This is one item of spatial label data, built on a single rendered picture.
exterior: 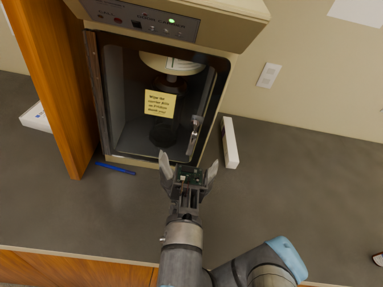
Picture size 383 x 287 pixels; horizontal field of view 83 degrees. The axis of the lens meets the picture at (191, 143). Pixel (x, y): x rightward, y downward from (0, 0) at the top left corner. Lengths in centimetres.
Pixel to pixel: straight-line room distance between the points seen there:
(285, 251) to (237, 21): 37
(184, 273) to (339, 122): 114
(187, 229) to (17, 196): 55
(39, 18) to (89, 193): 48
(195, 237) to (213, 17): 36
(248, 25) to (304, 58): 70
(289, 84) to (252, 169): 43
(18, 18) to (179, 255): 46
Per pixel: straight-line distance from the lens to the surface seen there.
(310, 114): 125
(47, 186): 81
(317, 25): 102
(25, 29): 49
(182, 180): 45
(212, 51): 50
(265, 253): 43
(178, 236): 42
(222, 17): 37
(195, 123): 58
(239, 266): 45
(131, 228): 70
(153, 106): 57
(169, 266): 41
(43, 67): 52
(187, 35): 43
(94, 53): 54
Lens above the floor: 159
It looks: 46 degrees down
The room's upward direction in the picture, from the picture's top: 16 degrees clockwise
